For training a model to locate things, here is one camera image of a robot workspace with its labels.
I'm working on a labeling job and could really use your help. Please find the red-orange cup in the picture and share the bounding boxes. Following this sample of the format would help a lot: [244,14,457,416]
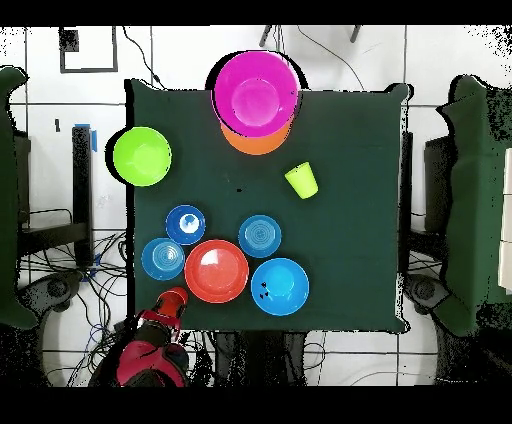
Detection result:
[155,286,190,320]

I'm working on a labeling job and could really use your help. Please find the large light orange bowl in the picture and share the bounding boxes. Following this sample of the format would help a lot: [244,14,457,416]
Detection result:
[219,115,296,156]

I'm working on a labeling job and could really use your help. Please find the large pink bowl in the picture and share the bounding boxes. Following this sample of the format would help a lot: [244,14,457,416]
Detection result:
[210,50,301,139]

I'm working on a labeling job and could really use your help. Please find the small light blue bowl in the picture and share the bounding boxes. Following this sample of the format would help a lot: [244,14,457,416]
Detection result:
[238,214,283,259]
[141,237,186,282]

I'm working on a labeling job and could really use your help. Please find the shallow red-orange bowl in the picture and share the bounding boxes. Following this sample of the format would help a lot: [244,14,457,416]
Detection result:
[183,239,250,305]

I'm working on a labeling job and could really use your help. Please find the small dark blue bowl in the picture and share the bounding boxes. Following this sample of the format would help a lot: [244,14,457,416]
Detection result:
[165,204,207,246]

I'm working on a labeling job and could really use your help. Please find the black chair base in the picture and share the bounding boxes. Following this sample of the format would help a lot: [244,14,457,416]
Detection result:
[17,269,85,321]

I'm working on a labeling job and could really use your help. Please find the medium blue bowl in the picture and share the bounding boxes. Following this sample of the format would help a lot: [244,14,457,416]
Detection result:
[250,257,310,317]

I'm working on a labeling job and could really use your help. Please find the light green bowl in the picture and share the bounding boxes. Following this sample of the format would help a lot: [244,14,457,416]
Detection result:
[112,126,174,188]

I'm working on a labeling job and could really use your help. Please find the green cloth covered table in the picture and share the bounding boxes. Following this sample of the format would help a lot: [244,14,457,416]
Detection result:
[0,65,39,331]
[433,75,512,337]

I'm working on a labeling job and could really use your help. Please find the light green cup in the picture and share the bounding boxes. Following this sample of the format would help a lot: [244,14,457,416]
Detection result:
[284,161,320,200]

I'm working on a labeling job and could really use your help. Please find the dark green tablecloth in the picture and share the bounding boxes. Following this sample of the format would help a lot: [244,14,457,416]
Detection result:
[125,78,413,333]

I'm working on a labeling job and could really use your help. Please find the dark grey chair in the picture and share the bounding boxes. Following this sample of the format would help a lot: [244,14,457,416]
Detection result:
[402,273,452,317]

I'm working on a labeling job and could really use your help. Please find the grey tripod legs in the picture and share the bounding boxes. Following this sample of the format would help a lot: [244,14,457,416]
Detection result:
[258,25,363,48]

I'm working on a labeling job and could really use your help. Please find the beige box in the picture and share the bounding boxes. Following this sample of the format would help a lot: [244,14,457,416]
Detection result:
[497,147,512,297]

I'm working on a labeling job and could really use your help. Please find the black bench frame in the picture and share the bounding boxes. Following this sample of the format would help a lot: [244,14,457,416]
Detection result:
[15,125,95,269]

